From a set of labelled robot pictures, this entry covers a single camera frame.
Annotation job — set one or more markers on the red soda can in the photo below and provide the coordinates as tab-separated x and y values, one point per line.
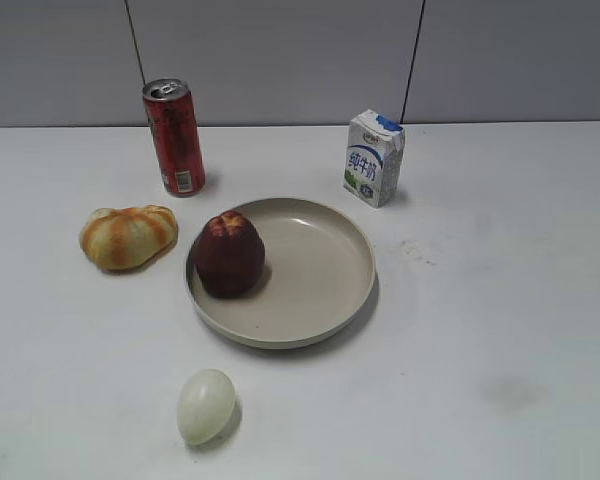
171	117

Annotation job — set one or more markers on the dark red apple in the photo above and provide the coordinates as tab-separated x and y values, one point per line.
230	255

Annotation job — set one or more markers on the peeled orange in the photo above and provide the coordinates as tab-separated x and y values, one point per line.
125	239

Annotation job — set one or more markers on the white egg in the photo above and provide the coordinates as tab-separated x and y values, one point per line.
205	405

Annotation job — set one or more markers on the beige round plate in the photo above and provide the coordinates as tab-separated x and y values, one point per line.
319	275

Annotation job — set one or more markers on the white milk carton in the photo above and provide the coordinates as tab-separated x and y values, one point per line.
374	156

